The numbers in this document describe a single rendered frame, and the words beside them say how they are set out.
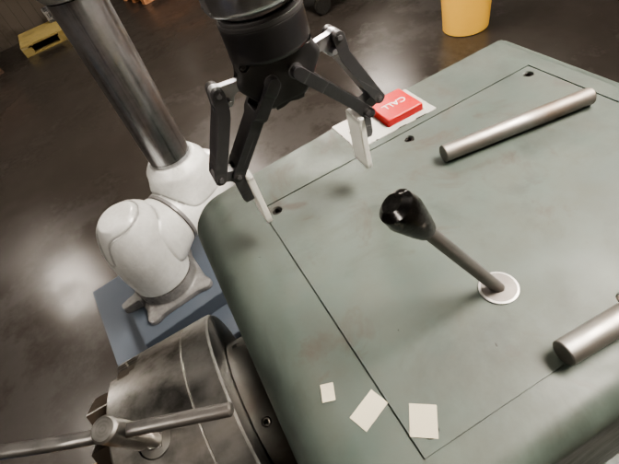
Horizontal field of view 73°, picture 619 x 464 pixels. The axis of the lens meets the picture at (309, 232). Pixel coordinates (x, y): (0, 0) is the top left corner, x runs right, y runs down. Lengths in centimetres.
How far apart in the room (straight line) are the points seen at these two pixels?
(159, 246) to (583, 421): 85
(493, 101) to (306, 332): 42
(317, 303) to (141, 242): 62
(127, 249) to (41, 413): 151
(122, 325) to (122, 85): 65
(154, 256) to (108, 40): 45
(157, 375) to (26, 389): 206
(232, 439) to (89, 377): 191
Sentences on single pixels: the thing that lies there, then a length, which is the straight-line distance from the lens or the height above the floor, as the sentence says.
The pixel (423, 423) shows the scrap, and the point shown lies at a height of 126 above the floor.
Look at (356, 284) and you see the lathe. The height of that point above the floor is 125.
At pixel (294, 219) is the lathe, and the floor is 125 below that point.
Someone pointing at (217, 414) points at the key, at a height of 130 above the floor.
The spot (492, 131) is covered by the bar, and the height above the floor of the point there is 128.
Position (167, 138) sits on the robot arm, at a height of 116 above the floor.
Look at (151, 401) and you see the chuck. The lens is 49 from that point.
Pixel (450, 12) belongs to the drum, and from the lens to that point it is 362.
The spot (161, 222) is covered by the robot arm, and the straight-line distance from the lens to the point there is 102.
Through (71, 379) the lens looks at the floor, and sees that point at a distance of 239.
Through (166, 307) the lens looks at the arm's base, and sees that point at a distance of 113.
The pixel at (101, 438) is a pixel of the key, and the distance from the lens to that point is 40.
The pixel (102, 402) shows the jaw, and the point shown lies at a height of 120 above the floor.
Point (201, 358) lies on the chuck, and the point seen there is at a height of 124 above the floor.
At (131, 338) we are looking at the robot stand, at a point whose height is 75.
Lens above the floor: 162
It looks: 47 degrees down
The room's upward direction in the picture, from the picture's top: 21 degrees counter-clockwise
